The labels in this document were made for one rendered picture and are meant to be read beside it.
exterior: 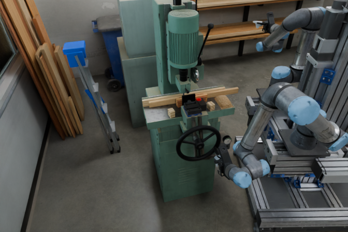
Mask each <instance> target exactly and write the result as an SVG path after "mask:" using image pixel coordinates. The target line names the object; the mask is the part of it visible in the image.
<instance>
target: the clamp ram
mask: <svg viewBox="0 0 348 232"><path fill-rule="evenodd" d="M193 101H195V94H189V95H182V106H184V103H187V102H193Z"/></svg>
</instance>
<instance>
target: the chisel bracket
mask: <svg viewBox="0 0 348 232"><path fill-rule="evenodd" d="M175 77H176V85H177V87H178V89H179V91H180V93H181V94H182V93H186V90H185V88H186V89H187V90H188V91H189V92H191V83H190V82H189V80H188V79H187V81H185V82H182V81H180V75H175Z"/></svg>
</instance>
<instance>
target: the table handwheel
mask: <svg viewBox="0 0 348 232"><path fill-rule="evenodd" d="M200 130H209V131H212V132H213V133H212V134H210V135H209V136H207V137H206V138H204V139H203V140H202V139H200V138H199V137H198V135H197V133H196V136H194V137H193V134H192V133H193V132H196V131H200ZM190 134H191V135H192V137H193V139H194V142H192V141H185V140H184V139H185V138H186V137H187V136H188V135H190ZM213 135H216V143H215V145H214V147H216V148H217V149H218V147H219V146H220V143H221V134H220V132H219V131H218V130H217V129H216V128H215V127H213V126H209V125H200V126H195V127H193V128H190V129H189V130H187V131H186V132H184V133H183V134H182V135H181V136H180V138H179V139H178V141H177V144H176V152H177V154H178V156H179V157H181V158H182V159H183V160H186V161H191V162H194V161H200V160H203V159H205V158H207V157H209V156H210V155H212V154H213V153H214V152H215V151H214V147H213V148H212V149H211V150H210V151H209V152H207V153H205V154H203V155H201V154H200V150H201V149H202V148H203V147H204V146H205V144H204V142H205V141H206V140H208V139H209V138H210V137H212V136H213ZM181 143H188V144H193V145H194V147H195V149H196V150H198V156H196V157H189V156H186V155H184V154H183V153H182V152H181V149H180V148H181Z"/></svg>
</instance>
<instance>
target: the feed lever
mask: <svg viewBox="0 0 348 232"><path fill-rule="evenodd" d="M213 27H214V24H213V23H209V24H208V31H207V34H206V36H205V39H204V42H203V44H202V47H201V50H200V53H199V55H198V61H197V65H196V66H201V64H202V61H201V58H200V56H201V53H202V51H203V48H204V46H205V43H206V41H207V38H208V35H209V33H210V30H211V29H213Z"/></svg>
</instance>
